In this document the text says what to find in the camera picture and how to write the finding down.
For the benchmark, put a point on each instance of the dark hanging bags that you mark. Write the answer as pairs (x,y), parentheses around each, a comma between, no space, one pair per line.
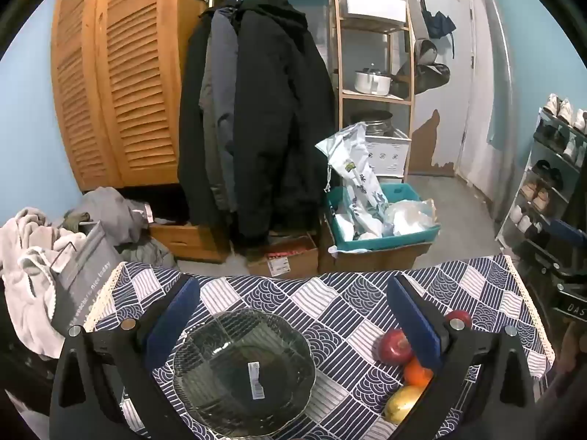
(429,75)

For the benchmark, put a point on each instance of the white door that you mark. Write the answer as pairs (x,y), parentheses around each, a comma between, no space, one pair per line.
(467,101)

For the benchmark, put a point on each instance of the orange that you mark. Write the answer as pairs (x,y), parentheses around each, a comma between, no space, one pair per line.
(416,373)

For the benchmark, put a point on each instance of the blue white patterned tablecloth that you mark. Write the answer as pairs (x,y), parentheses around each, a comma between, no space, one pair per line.
(348,302)

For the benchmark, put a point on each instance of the grey coat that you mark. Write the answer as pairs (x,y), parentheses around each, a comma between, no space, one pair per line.
(220,101)

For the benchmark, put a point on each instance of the grey clothing pile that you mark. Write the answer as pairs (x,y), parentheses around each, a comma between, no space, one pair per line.
(108,211)

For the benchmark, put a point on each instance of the beige clothing pile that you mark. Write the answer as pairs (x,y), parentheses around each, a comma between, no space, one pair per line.
(23,247)

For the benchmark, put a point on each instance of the wooden shelf rack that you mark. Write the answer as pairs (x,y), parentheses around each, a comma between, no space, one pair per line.
(340,55)

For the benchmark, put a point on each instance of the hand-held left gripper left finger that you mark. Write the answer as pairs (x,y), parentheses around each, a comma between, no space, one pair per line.
(176,316)

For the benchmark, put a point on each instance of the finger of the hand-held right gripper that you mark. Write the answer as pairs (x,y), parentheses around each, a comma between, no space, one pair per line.
(568,234)
(550,263)

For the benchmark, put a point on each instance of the large cardboard box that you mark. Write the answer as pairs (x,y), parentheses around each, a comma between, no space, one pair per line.
(367,261)

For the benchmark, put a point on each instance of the large red apple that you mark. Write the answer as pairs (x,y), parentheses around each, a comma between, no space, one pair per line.
(394,347)

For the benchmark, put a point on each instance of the white patterned box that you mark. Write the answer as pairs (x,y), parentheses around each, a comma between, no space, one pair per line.
(387,156)

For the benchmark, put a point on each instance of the dark metal pot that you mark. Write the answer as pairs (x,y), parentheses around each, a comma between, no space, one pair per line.
(378,123)

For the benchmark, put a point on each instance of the grey shoe rack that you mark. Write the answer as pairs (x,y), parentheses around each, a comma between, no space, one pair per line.
(524,169)

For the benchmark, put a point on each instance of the silver duct pipe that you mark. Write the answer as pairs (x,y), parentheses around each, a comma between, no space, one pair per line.
(497,55)

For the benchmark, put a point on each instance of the small labelled cardboard box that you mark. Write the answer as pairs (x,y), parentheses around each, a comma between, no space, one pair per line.
(293,261)

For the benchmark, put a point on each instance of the group of shoes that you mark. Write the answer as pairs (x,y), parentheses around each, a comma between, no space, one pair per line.
(564,110)

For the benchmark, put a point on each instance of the wooden louvred wardrobe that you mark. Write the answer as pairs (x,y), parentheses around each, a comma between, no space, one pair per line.
(128,78)

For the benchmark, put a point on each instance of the teal plastic basket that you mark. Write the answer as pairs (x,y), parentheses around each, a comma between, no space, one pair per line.
(390,241)

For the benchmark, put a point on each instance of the white cooking pot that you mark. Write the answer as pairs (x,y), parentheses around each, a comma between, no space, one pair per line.
(371,83)

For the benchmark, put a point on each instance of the small red apple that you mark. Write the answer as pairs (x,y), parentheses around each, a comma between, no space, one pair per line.
(460,317)

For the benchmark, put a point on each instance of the dark blue hanging cloth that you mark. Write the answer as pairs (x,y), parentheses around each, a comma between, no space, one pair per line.
(438,23)

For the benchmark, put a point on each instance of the white storage box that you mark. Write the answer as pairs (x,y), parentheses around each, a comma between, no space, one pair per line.
(373,7)

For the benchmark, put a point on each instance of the clear plastic bag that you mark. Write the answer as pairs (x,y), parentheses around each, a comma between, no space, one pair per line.
(410,217)

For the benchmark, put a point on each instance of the black hooded coat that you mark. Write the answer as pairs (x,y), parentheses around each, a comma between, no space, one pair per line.
(275,123)

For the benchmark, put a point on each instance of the black jacket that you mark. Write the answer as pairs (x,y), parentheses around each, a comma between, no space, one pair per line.
(195,123)

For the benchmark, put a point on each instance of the white patterned bag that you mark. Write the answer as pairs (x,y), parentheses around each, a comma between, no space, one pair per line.
(355,178)

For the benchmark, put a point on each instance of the wooden drawer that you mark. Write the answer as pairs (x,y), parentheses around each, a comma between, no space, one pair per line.
(183,240)

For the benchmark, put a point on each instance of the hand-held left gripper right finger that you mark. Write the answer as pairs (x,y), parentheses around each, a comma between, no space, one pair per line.
(415,321)

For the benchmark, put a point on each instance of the clear glass plate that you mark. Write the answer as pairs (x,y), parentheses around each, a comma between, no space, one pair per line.
(238,376)

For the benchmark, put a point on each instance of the grey tote bag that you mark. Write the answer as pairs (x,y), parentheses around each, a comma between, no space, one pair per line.
(82,275)

